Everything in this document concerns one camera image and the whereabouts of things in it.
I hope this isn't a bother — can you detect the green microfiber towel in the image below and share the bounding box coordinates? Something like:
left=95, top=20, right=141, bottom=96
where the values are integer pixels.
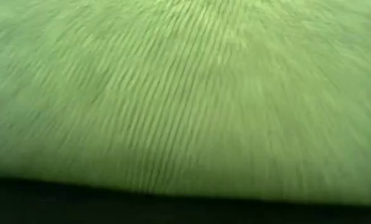
left=0, top=0, right=371, bottom=207

